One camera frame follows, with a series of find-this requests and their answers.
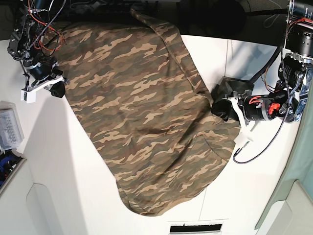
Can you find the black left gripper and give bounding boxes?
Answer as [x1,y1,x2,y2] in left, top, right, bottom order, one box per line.
[211,90,282,138]

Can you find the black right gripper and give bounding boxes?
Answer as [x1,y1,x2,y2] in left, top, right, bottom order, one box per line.
[24,57,68,98]

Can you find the camouflage t-shirt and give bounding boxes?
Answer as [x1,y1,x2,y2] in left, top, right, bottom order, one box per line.
[54,9,240,216]

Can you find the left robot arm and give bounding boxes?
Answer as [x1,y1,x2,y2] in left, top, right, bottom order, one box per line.
[212,0,313,128]

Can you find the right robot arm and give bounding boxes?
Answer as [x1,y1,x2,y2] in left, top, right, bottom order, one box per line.
[7,0,68,103]

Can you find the clear plastic parts box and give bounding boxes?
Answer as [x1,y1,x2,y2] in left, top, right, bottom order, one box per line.
[0,101,24,152]

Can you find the blue items in bin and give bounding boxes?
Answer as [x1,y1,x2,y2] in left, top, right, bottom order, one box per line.
[0,150,22,186]

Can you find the white slotted vent plate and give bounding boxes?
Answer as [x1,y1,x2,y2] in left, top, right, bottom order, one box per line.
[169,219,229,235]

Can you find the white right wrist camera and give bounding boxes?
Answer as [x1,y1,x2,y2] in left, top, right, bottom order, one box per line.
[21,90,37,104]

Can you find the braided camera cable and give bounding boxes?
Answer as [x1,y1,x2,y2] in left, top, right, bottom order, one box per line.
[232,36,294,165]

